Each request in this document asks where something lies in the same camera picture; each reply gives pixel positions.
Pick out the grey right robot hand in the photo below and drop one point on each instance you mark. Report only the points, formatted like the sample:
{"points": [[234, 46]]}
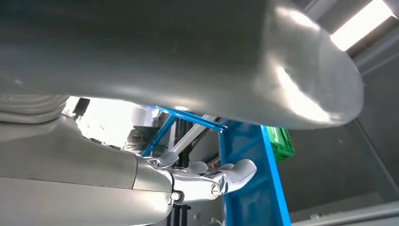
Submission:
{"points": [[156, 46]]}

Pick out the blue metal shelf rack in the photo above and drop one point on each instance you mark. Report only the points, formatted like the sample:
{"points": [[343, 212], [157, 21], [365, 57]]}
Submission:
{"points": [[249, 149]]}

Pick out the green plastic crate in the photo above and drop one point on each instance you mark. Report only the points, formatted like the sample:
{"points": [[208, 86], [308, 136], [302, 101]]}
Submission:
{"points": [[282, 143]]}

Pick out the ceiling light panel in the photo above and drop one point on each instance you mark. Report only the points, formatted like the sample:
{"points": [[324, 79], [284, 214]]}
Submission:
{"points": [[361, 25]]}

